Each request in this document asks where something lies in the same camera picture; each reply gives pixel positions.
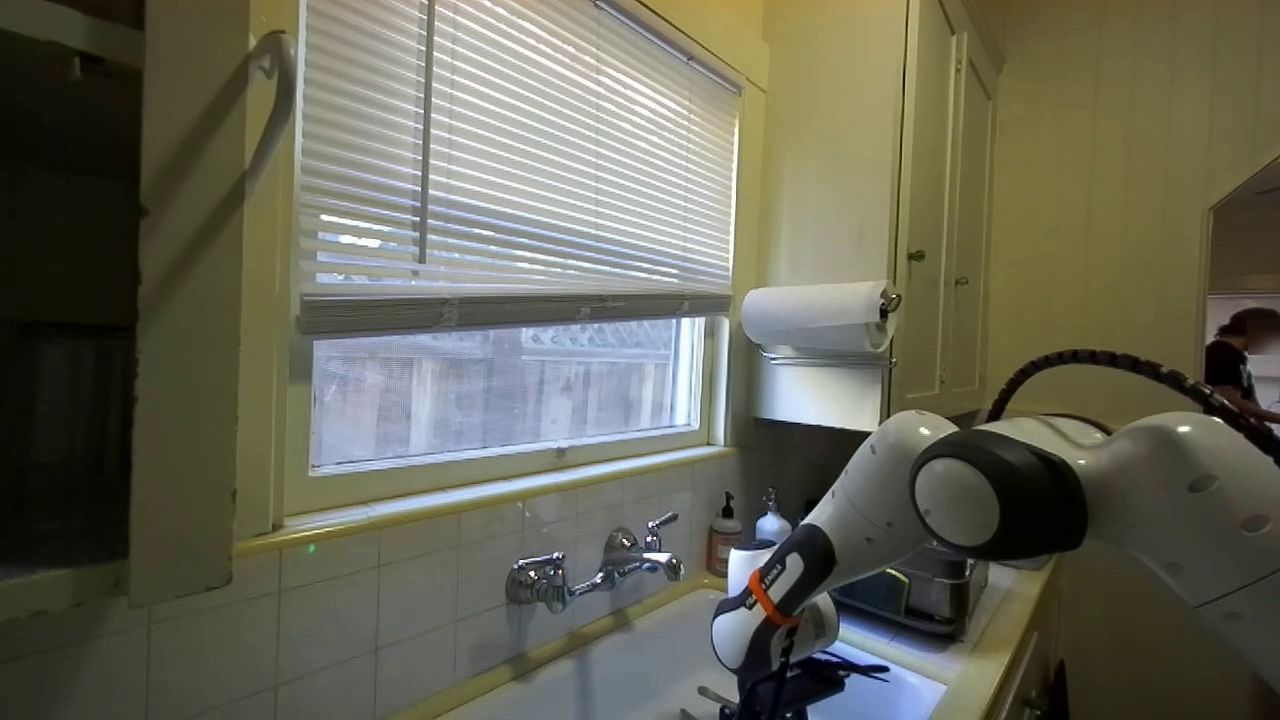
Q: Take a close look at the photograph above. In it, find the cream framed window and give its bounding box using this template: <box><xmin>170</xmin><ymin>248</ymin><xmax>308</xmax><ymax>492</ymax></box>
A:
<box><xmin>271</xmin><ymin>0</ymin><xmax>771</xmax><ymax>527</ymax></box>

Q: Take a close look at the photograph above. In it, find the brown soap pump bottle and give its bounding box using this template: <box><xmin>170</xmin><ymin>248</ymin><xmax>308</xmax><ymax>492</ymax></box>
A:
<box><xmin>706</xmin><ymin>488</ymin><xmax>747</xmax><ymax>581</ymax></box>

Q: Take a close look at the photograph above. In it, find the black corrugated cable conduit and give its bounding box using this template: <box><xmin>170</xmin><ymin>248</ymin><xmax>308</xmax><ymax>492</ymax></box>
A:
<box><xmin>980</xmin><ymin>343</ymin><xmax>1280</xmax><ymax>463</ymax></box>

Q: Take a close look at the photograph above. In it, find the white soap pump bottle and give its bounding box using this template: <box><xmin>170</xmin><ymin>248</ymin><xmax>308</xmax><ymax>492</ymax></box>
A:
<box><xmin>753</xmin><ymin>488</ymin><xmax>798</xmax><ymax>554</ymax></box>

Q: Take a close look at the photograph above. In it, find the person in dark shirt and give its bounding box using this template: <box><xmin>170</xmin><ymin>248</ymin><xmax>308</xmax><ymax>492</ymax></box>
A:
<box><xmin>1202</xmin><ymin>305</ymin><xmax>1280</xmax><ymax>433</ymax></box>

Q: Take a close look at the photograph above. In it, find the dark open cupboard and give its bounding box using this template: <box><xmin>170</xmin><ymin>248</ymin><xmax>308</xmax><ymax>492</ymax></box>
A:
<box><xmin>0</xmin><ymin>0</ymin><xmax>150</xmax><ymax>581</ymax></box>

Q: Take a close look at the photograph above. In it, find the cream wall cabinet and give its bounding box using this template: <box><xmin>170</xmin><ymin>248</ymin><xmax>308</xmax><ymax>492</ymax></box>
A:
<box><xmin>889</xmin><ymin>0</ymin><xmax>1008</xmax><ymax>422</ymax></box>

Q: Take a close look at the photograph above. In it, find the grey dish rack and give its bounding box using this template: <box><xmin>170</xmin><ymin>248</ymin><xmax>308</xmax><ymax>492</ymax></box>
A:
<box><xmin>831</xmin><ymin>549</ymin><xmax>991</xmax><ymax>647</ymax></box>

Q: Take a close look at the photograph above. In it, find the cream open cupboard door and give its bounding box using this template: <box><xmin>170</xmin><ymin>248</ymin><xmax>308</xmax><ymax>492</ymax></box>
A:
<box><xmin>127</xmin><ymin>0</ymin><xmax>299</xmax><ymax>609</ymax></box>

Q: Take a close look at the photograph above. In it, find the blind tilt wand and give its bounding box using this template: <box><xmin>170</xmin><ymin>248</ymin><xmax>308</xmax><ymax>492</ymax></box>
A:
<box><xmin>418</xmin><ymin>0</ymin><xmax>439</xmax><ymax>268</ymax></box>

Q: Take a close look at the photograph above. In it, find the white enamel sink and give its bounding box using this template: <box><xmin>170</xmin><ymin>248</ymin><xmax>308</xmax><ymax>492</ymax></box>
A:
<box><xmin>435</xmin><ymin>584</ymin><xmax>957</xmax><ymax>720</ymax></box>

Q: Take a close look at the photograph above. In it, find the white slatted window blind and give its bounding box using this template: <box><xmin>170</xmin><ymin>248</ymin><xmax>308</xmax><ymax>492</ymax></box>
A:
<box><xmin>293</xmin><ymin>0</ymin><xmax>746</xmax><ymax>336</ymax></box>

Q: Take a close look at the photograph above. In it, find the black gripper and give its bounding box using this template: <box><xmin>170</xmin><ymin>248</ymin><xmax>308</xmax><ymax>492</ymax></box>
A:
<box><xmin>728</xmin><ymin>635</ymin><xmax>895</xmax><ymax>720</ymax></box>

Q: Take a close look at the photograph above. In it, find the chrome wall faucet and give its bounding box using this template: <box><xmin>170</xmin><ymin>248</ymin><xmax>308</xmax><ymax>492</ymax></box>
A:
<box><xmin>501</xmin><ymin>509</ymin><xmax>687</xmax><ymax>615</ymax></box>

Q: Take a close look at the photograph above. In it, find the white paper towel roll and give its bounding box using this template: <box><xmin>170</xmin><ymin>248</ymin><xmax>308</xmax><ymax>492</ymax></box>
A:
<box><xmin>740</xmin><ymin>275</ymin><xmax>905</xmax><ymax>361</ymax></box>

